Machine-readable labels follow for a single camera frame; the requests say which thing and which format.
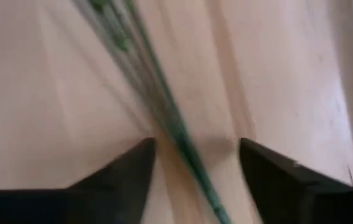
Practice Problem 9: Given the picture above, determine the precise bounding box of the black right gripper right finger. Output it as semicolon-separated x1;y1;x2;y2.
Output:
239;138;353;224

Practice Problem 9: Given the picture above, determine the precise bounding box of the pink artificial flower bunch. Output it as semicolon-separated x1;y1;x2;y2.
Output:
73;0;233;224

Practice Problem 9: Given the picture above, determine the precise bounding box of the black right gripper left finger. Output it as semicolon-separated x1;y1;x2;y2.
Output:
0;138;158;224

